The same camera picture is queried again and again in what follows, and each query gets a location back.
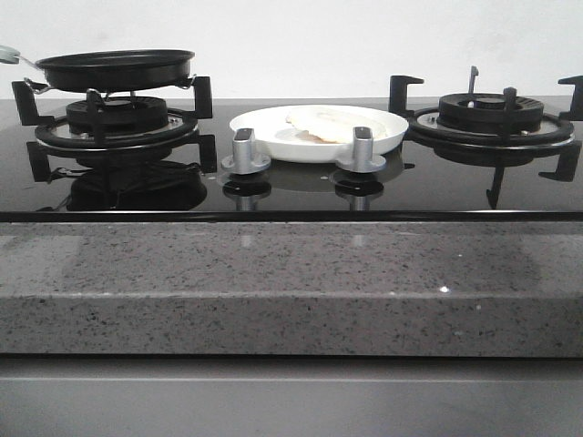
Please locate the black gas burner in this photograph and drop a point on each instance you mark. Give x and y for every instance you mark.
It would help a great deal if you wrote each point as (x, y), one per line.
(120, 115)
(484, 113)

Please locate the black frying pan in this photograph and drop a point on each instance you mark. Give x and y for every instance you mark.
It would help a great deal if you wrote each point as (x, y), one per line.
(115, 71)

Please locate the right black gas burner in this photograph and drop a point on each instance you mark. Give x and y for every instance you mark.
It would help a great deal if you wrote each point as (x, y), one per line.
(484, 113)

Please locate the white round plate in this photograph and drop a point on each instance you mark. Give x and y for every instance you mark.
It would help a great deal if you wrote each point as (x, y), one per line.
(277, 138)

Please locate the chrome wire trivet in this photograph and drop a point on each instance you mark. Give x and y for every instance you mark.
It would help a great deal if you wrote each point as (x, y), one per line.
(38, 88)

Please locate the fried egg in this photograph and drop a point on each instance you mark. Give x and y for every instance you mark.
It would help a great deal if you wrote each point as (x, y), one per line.
(332, 125)

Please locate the grey cabinet front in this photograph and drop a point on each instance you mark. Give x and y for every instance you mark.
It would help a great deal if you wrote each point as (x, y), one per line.
(237, 396)

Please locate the left silver stove knob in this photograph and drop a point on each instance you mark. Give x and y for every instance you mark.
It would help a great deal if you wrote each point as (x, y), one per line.
(245, 160)

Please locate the left black pan support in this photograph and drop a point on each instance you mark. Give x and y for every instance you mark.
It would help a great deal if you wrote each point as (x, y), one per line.
(98, 150)

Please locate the right black pan support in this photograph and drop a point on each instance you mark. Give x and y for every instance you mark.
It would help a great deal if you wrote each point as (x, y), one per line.
(556, 135)

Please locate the right silver stove knob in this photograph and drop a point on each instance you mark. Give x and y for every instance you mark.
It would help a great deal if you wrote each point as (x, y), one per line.
(362, 160)

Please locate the left black gas burner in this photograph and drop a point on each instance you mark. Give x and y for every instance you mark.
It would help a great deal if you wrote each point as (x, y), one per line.
(120, 115)

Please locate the black pan support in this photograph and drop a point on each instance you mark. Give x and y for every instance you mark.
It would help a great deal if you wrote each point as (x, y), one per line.
(98, 150)
(556, 135)

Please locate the black glass cooktop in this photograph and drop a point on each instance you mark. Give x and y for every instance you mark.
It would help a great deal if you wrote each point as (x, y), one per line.
(421, 182)

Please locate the silver stove knob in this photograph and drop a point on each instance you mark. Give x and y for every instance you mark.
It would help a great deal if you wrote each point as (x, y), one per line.
(245, 160)
(362, 160)

